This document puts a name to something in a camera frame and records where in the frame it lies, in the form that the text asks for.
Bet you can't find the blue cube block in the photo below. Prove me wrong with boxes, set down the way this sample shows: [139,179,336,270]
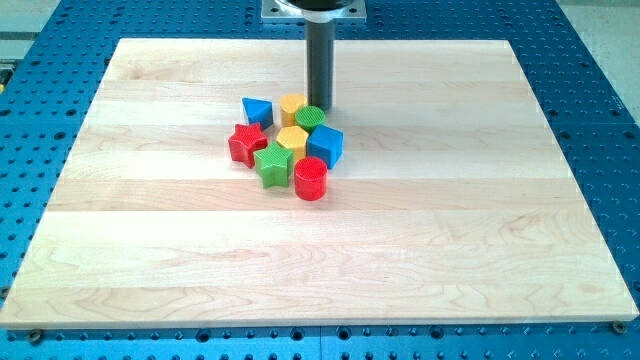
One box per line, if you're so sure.
[307,125,344,169]

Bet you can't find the red cylinder block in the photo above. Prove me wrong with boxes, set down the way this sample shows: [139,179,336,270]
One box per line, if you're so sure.
[294,156,328,201]

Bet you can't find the green star block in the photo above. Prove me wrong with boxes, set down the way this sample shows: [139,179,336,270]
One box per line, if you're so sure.
[254,142,294,188]

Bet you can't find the yellow hexagon block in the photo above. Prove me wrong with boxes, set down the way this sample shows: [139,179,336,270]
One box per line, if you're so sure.
[276,126,309,163]

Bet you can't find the green cylinder block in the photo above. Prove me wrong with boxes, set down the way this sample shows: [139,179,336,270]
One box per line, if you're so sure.
[295,105,326,133]

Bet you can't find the yellow heart block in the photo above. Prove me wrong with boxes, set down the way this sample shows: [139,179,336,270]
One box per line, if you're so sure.
[279,93,308,127]

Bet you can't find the red star block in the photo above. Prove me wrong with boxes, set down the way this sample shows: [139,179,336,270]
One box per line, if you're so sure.
[228,123,268,168]

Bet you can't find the blue triangle block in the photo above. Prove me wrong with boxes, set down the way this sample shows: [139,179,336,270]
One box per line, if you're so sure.
[241,97,274,130]

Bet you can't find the light wooden board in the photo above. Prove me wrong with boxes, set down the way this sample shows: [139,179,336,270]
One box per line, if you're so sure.
[1,38,638,330]

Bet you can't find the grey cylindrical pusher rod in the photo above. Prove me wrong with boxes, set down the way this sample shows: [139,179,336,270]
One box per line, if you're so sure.
[305,20,336,110]

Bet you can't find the silver robot flange plate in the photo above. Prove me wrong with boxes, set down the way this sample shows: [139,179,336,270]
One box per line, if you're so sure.
[259,0,367,24]

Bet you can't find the left board stop screw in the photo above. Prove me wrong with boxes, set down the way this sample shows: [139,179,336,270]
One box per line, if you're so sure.
[25,329,44,345]

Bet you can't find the board stop screw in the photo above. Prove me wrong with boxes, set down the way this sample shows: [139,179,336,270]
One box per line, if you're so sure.
[611,321,627,335]
[25,329,44,345]

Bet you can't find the right board stop screw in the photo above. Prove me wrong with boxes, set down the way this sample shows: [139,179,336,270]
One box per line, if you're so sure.
[611,321,627,335]

